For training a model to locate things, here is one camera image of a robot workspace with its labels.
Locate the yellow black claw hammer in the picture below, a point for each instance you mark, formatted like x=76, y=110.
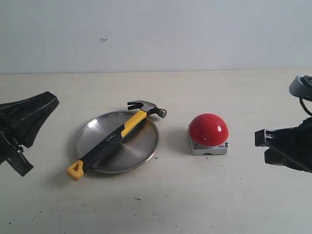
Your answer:
x=144, y=108

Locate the red dome push button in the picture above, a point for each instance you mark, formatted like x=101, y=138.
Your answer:
x=208, y=134

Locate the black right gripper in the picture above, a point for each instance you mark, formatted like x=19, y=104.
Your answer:
x=300, y=136

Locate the round stainless steel plate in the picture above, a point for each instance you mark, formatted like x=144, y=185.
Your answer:
x=134, y=150

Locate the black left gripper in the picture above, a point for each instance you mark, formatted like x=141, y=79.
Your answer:
x=20, y=123

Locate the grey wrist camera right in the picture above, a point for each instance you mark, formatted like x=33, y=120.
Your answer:
x=301, y=87

